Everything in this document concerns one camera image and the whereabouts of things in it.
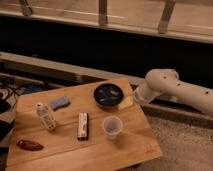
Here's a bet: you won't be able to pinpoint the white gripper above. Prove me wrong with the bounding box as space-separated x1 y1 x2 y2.
118 81 164 111

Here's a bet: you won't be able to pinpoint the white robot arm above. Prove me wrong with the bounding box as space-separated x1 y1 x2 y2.
119 69 213 117

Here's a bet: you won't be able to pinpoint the black round bowl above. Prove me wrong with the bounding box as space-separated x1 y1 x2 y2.
93 83 124 108

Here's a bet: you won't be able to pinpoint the clear plastic cup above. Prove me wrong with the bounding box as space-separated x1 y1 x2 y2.
102 116 123 140

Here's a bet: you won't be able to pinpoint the wooden table board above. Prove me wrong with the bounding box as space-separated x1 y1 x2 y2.
6 78 162 171

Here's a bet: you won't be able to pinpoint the black rectangular candy bar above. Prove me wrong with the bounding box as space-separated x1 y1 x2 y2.
77 113 89 141

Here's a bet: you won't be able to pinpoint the blue sponge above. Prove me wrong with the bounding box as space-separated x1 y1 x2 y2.
50 96 70 111

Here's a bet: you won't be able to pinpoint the dark red chip bag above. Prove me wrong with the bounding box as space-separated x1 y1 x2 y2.
17 140 44 151

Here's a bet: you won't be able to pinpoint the right metal railing post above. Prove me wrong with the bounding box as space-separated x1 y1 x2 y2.
158 0 176 34

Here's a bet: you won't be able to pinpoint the metal railing post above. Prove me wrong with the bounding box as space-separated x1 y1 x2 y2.
158 0 176 34
19 0 33 16
98 0 108 26

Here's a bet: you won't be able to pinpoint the middle metal railing post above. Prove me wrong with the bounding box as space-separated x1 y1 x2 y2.
98 0 108 26

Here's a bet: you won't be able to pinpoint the black cables on floor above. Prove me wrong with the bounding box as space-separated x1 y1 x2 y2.
0 76 26 114

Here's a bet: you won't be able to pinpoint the left metal railing post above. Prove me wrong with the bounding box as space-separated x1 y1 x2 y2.
19 0 33 16

